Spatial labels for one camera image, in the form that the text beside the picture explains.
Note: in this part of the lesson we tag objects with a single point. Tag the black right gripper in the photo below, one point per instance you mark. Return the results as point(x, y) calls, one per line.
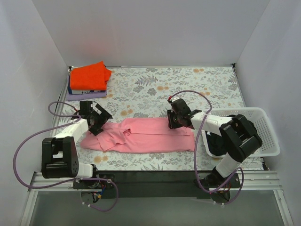
point(171, 120)

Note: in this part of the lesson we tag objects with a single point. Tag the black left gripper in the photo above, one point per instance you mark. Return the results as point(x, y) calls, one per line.
point(99, 121)

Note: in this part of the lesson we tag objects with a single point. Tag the pink polo shirt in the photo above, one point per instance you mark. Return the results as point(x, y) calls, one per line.
point(140, 135)

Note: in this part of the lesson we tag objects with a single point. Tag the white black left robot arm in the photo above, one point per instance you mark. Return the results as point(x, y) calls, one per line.
point(59, 153)

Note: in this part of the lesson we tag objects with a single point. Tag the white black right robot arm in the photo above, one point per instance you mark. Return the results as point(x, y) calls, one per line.
point(225, 168)

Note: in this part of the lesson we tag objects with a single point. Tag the folded lavender shirt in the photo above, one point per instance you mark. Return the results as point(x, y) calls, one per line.
point(93, 95)

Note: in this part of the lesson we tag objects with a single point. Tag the floral patterned table mat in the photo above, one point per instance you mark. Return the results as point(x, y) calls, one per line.
point(143, 92)

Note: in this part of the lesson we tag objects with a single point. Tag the folded orange shirt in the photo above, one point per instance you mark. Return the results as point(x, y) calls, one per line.
point(90, 77)

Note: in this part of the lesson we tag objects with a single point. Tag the black shirt in basket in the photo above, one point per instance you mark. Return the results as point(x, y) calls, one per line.
point(216, 146)

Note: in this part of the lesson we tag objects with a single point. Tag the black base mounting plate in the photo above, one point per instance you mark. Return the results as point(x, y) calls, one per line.
point(147, 184)

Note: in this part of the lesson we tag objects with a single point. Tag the white plastic laundry basket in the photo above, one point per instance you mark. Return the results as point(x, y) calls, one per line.
point(265, 131)

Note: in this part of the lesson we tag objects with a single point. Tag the aluminium front frame rail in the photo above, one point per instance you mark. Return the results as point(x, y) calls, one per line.
point(250, 180)

